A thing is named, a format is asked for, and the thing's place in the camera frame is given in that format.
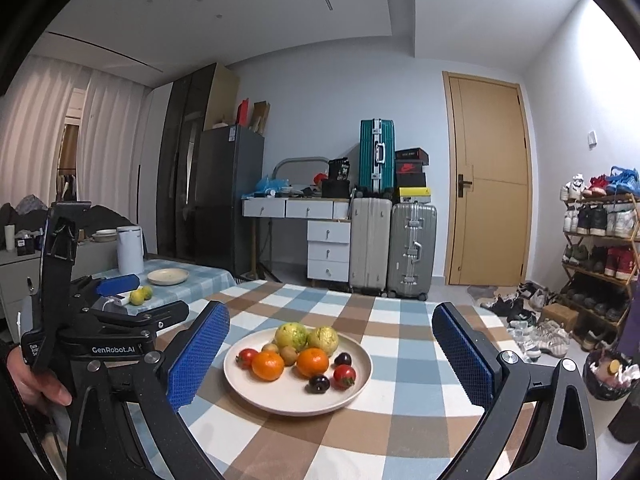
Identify small cream plate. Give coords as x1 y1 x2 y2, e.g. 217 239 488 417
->
147 267 191 287

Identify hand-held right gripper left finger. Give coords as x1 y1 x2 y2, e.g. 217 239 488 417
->
65 301 231 480

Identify person's left hand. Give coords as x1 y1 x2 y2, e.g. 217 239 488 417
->
7 347 73 416

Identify wooden shoe rack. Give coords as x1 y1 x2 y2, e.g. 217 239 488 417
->
560 192 640 356

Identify yellow-green guava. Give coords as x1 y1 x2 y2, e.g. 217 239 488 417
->
306 326 340 357
274 322 308 352

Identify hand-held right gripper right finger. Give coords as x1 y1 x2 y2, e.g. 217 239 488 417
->
431 302 598 480

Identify dark tall cabinet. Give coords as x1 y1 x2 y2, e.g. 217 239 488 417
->
156 62 241 263

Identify silver suitcase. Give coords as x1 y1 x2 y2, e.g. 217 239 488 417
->
387 202 438 302

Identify cardboard box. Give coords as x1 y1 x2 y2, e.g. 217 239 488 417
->
541 303 580 332

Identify grey refrigerator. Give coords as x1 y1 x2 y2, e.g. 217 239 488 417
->
194 125 266 277

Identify white curtain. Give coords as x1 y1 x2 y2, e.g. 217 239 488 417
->
0 54 153 211

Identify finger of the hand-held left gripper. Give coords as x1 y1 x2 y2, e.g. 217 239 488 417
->
82 300 191 341
72 274 141 311

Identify cardboard pieces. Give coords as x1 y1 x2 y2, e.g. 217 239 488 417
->
250 101 272 135

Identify shoe rack with shoes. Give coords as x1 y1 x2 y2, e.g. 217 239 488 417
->
560 165 640 321

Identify white kettle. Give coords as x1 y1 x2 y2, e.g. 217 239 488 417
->
116 226 146 272

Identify small table checked cloth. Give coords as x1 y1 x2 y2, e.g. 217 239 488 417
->
70 255 236 316

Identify wooden door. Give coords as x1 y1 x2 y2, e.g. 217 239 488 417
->
442 71 533 287

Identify orange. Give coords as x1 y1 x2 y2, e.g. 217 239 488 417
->
296 347 331 379
251 351 285 382

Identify checked tablecloth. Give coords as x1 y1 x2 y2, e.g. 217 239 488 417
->
127 280 546 480

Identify grey metal tube frame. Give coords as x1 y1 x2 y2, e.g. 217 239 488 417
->
274 156 328 191

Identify black trash bin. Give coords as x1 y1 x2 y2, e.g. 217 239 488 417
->
584 347 640 402

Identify beige suitcase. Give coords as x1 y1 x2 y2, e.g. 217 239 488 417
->
348 197 393 297

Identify cream round plate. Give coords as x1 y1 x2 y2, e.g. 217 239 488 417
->
223 327 373 417

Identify white drawer desk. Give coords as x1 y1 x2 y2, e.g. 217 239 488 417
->
242 196 352 283

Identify pile of floor shoes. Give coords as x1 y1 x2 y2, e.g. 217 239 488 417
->
475 280 573 361

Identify purple bag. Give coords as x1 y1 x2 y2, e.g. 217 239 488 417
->
607 290 640 443

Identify blue plastic bag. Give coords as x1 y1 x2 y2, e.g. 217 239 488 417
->
254 175 291 196

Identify teal suitcase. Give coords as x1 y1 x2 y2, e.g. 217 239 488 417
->
359 119 397 197

